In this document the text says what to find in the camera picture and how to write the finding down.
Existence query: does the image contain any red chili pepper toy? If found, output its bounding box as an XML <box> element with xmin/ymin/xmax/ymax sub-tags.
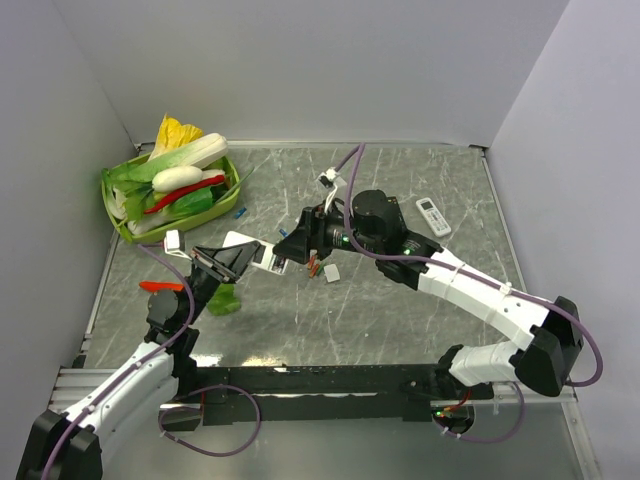
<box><xmin>144</xmin><ymin>175</ymin><xmax>226</xmax><ymax>214</ymax></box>

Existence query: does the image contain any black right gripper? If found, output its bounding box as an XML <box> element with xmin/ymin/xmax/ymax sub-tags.
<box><xmin>272</xmin><ymin>199</ymin><xmax>382</xmax><ymax>264</ymax></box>

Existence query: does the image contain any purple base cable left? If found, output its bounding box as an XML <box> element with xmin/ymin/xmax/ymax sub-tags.
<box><xmin>158</xmin><ymin>383</ymin><xmax>262</xmax><ymax>457</ymax></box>

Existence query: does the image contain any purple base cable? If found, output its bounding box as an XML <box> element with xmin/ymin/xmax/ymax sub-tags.
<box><xmin>432</xmin><ymin>382</ymin><xmax>526</xmax><ymax>446</ymax></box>
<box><xmin>158</xmin><ymin>383</ymin><xmax>262</xmax><ymax>457</ymax></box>

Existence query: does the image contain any white battery cover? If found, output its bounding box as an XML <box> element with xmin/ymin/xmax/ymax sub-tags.
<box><xmin>323</xmin><ymin>264</ymin><xmax>340</xmax><ymax>283</ymax></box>

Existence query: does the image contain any green leafy vegetable toy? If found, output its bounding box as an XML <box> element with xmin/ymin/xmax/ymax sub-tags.
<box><xmin>101</xmin><ymin>162</ymin><xmax>226</xmax><ymax>228</ymax></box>

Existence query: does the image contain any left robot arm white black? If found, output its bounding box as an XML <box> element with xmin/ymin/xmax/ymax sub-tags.
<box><xmin>17</xmin><ymin>241</ymin><xmax>261</xmax><ymax>479</ymax></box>

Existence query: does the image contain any orange carrot toy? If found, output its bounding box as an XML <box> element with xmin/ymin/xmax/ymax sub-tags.
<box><xmin>138</xmin><ymin>279</ymin><xmax>242</xmax><ymax>318</ymax></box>

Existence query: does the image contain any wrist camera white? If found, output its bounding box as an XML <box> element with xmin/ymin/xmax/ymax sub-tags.
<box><xmin>317</xmin><ymin>168</ymin><xmax>347</xmax><ymax>213</ymax></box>
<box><xmin>163</xmin><ymin>230</ymin><xmax>190</xmax><ymax>259</ymax></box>

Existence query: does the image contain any white radish toy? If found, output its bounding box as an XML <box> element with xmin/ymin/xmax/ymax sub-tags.
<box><xmin>152</xmin><ymin>166</ymin><xmax>203</xmax><ymax>193</ymax></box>

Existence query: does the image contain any white air conditioner remote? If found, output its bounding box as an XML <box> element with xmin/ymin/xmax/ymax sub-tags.
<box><xmin>415</xmin><ymin>197</ymin><xmax>452</xmax><ymax>238</ymax></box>

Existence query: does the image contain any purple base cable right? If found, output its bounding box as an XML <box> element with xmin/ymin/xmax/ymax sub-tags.
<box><xmin>432</xmin><ymin>382</ymin><xmax>526</xmax><ymax>446</ymax></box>

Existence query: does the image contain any aluminium frame rail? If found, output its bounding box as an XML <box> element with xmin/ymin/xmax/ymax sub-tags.
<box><xmin>24</xmin><ymin>234</ymin><xmax>579</xmax><ymax>480</ymax></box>

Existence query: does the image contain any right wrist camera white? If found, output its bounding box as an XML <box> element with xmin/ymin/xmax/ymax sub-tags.
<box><xmin>317</xmin><ymin>168</ymin><xmax>347</xmax><ymax>213</ymax></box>

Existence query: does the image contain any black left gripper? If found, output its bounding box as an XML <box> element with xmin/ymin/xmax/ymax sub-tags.
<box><xmin>182</xmin><ymin>240</ymin><xmax>261</xmax><ymax>325</ymax></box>

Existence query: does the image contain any napa cabbage toy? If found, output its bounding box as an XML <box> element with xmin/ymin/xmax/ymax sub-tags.
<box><xmin>148</xmin><ymin>114</ymin><xmax>228</xmax><ymax>170</ymax></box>

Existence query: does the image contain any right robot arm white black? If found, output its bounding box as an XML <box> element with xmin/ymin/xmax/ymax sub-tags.
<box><xmin>274</xmin><ymin>190</ymin><xmax>583</xmax><ymax>399</ymax></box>

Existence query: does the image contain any green plastic basket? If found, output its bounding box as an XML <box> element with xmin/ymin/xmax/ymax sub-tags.
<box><xmin>101</xmin><ymin>156</ymin><xmax>242</xmax><ymax>244</ymax></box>

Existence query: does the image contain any blue battery far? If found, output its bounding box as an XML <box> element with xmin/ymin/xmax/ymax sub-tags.
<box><xmin>234</xmin><ymin>207</ymin><xmax>247</xmax><ymax>219</ymax></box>

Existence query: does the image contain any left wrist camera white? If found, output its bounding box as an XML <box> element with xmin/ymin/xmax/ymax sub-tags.
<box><xmin>163</xmin><ymin>230</ymin><xmax>190</xmax><ymax>259</ymax></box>

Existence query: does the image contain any red white remote control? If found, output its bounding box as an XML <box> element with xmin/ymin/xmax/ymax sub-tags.
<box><xmin>223</xmin><ymin>231</ymin><xmax>288</xmax><ymax>275</ymax></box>

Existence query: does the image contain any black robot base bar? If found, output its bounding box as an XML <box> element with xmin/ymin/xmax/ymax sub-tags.
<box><xmin>173</xmin><ymin>359</ymin><xmax>494</xmax><ymax>426</ymax></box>

